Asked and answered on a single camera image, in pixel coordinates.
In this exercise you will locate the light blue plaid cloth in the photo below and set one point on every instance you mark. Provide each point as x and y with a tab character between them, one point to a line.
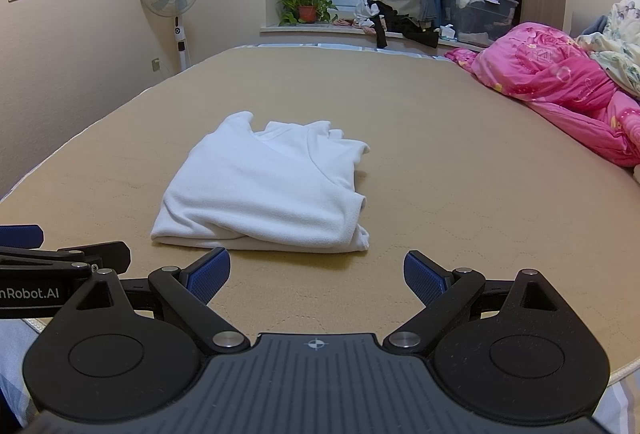
622	404
15	364

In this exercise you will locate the small pink cloth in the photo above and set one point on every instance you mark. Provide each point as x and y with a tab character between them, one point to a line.
347	22

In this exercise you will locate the grey-blue cloth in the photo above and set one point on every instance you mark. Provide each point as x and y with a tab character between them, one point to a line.
599	26

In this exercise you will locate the floral quilt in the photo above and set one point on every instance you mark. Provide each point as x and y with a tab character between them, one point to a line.
620	48

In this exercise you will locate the tissue pack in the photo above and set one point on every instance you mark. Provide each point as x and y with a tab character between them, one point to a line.
446	31

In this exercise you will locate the clear plastic storage box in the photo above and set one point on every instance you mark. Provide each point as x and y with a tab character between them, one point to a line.
480	13

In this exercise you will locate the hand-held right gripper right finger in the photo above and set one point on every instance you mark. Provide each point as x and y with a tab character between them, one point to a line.
425	276

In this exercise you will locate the pink quilt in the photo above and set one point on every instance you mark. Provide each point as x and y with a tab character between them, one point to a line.
550	73

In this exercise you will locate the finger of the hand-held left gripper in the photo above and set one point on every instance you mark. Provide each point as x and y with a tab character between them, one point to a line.
20	236
112	256

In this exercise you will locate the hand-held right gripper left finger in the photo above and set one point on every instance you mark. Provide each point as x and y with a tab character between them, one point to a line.
210	271

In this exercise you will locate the potted green plant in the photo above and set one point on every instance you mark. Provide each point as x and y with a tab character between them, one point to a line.
306	8

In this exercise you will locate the black hanging garment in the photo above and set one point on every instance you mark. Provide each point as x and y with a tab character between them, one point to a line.
417	35

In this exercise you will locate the small low wall socket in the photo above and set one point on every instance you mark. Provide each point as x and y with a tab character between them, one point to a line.
156	65

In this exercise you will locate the white shirt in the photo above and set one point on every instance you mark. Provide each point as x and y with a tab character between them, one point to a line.
260	189

